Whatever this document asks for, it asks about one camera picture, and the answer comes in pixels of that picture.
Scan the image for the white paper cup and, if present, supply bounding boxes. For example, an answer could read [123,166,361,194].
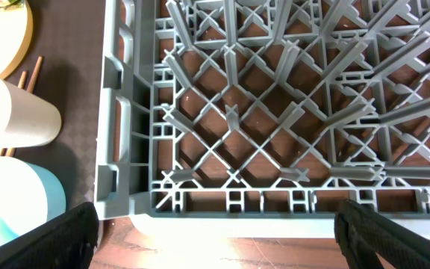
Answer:
[0,79,62,148]

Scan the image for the yellow plate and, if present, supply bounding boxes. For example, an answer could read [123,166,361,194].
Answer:
[0,0,34,79]

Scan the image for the wooden chopstick right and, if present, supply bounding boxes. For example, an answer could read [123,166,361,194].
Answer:
[4,55,44,158]

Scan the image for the dark brown serving tray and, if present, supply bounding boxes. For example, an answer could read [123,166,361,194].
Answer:
[7,0,105,208]

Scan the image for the wooden chopstick left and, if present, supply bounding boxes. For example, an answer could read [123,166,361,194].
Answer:
[0,71,28,157]

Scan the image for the wooden chopstick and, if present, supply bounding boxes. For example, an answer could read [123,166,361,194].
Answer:
[0,71,28,157]
[4,55,44,158]

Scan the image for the blue bowl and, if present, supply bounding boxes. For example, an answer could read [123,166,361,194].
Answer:
[0,157,66,246]

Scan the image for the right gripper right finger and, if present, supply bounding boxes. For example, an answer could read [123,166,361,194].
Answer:
[334,200,430,268]

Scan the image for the grey dishwasher rack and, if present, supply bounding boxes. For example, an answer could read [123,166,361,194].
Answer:
[94,0,430,238]

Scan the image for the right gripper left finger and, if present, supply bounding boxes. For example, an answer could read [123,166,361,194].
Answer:
[0,202,99,268]

